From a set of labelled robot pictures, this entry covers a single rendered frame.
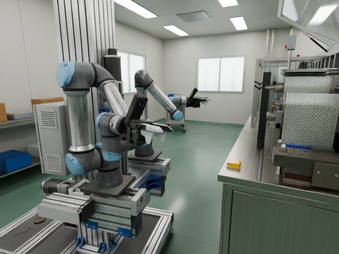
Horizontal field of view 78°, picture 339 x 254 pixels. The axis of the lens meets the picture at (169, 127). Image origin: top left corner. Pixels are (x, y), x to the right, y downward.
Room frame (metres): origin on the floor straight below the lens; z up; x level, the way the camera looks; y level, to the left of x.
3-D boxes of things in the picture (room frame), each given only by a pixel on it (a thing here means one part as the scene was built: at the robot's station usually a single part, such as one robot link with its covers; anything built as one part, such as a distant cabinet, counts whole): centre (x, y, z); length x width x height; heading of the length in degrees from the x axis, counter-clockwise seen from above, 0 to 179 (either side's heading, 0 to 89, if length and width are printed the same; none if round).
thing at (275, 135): (1.23, -0.63, 1.05); 0.06 x 0.05 x 0.31; 65
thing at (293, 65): (1.79, -1.05, 1.50); 0.14 x 0.14 x 0.06
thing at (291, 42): (1.67, -0.91, 1.66); 0.07 x 0.07 x 0.10; 54
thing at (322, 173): (0.86, -0.70, 0.97); 0.10 x 0.03 x 0.11; 65
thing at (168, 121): (6.02, -0.17, 0.51); 0.91 x 0.58 x 1.02; 179
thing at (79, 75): (0.99, 0.43, 1.19); 0.15 x 0.12 x 0.55; 138
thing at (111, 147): (0.83, 0.22, 1.11); 0.11 x 0.08 x 0.11; 138
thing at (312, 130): (1.08, -0.73, 1.11); 0.23 x 0.01 x 0.18; 65
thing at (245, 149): (2.02, -1.08, 0.88); 2.52 x 0.66 x 0.04; 155
